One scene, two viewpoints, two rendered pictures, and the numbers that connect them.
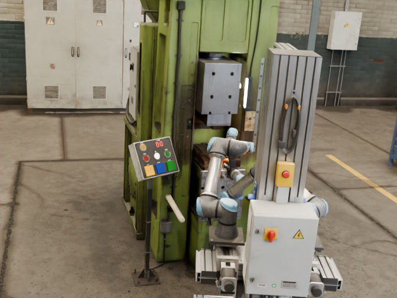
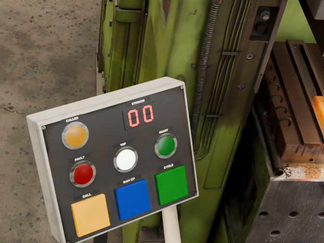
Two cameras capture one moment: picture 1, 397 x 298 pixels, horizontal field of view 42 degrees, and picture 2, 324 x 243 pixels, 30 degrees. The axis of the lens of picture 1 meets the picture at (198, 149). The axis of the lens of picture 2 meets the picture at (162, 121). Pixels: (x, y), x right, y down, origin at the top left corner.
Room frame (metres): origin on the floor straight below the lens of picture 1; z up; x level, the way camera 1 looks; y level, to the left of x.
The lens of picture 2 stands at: (2.85, 0.17, 2.06)
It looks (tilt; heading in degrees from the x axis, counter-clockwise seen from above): 44 degrees down; 5
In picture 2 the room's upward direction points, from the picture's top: 11 degrees clockwise
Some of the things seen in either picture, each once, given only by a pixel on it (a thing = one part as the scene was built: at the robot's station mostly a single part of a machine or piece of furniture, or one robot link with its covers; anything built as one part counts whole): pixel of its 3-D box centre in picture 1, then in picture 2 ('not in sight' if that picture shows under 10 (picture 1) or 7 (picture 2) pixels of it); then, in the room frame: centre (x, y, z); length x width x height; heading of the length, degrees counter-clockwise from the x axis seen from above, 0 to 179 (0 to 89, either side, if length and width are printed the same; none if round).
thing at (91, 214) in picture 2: (149, 170); (90, 214); (3.59, 0.35, 1.01); 0.07 x 0.05 x 0.07; 133
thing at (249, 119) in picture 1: (249, 120); not in sight; (4.22, -0.41, 1.27); 0.09 x 0.02 x 0.17; 108
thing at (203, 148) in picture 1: (208, 154); (300, 96); (4.20, -0.08, 0.96); 0.42 x 0.20 x 0.09; 18
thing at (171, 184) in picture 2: (170, 165); (170, 184); (3.73, 0.20, 1.01); 0.07 x 0.05 x 0.07; 133
